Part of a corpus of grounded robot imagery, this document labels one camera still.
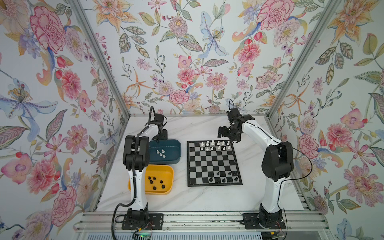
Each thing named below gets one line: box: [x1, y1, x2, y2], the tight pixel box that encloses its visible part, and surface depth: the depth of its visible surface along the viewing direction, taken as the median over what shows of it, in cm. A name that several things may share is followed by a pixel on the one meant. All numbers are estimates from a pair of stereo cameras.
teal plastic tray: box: [149, 139, 182, 165], surface depth 100 cm
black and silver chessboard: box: [187, 140, 243, 187], surface depth 95 cm
